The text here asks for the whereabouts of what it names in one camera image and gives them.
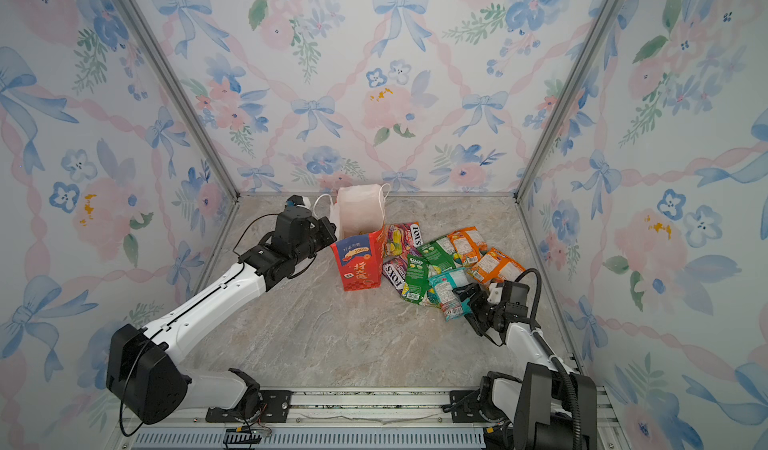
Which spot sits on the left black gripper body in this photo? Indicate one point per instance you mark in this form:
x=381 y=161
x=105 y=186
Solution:
x=320 y=238

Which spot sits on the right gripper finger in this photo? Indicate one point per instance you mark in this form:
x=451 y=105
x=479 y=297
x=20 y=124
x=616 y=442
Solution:
x=481 y=322
x=472 y=295

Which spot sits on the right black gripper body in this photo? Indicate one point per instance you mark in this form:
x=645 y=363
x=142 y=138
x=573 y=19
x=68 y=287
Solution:
x=495 y=312

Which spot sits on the teal white snack bag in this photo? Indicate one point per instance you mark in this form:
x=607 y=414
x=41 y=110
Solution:
x=444 y=287

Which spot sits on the red pink paper bag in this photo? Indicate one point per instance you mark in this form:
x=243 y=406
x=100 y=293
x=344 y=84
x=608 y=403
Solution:
x=358 y=213

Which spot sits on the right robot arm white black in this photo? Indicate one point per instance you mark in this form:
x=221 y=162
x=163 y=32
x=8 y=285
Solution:
x=543 y=403

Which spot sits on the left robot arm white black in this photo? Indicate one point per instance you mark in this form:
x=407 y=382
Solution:
x=144 y=370

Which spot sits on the orange snack bag front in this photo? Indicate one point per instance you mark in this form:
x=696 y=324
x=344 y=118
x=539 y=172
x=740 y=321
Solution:
x=495 y=266

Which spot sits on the orange snack bag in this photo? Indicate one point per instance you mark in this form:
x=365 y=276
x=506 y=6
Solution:
x=469 y=245
x=495 y=266

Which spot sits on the orange snack bag rear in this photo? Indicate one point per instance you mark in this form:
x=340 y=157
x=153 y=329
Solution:
x=469 y=245

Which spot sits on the green snack bag small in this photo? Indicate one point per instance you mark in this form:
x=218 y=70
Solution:
x=440 y=256

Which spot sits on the green lime snack bag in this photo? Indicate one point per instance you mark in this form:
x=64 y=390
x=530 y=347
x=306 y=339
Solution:
x=417 y=288

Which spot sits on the purple Fox's candy bag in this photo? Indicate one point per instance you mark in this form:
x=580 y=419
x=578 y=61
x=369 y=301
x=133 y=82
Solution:
x=395 y=270

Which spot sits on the pink yellow Fox's candy bag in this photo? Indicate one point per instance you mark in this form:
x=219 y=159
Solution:
x=403 y=239

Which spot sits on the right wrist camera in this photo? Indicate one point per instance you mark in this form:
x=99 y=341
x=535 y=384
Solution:
x=495 y=294

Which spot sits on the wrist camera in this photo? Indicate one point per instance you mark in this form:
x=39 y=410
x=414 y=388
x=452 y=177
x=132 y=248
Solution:
x=495 y=294
x=297 y=201

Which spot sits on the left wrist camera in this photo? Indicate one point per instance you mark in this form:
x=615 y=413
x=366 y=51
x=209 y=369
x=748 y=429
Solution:
x=297 y=201

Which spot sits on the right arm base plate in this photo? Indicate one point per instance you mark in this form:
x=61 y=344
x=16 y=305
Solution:
x=468 y=407

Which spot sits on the aluminium mounting rail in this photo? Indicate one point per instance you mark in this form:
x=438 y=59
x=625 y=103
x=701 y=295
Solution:
x=327 y=418

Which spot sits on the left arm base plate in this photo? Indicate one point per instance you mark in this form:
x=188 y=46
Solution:
x=264 y=406

